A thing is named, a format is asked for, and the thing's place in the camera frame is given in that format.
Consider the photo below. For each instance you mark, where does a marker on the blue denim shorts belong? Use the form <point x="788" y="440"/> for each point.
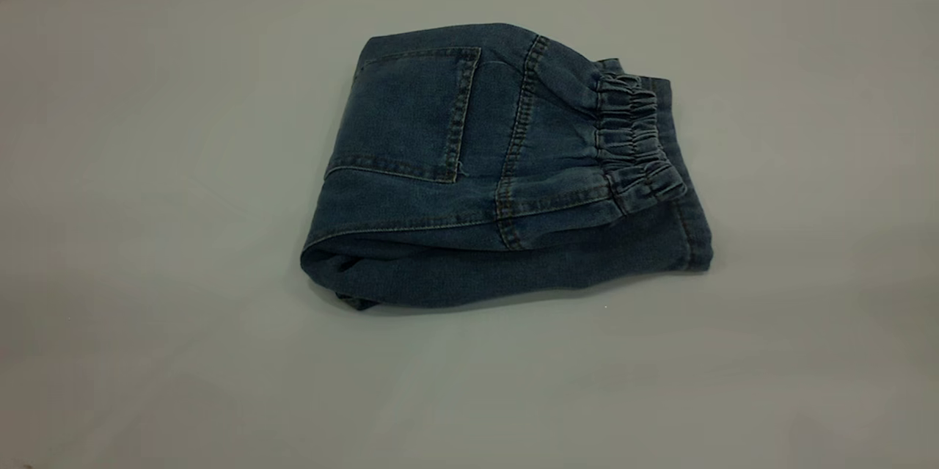
<point x="477" y="197"/>

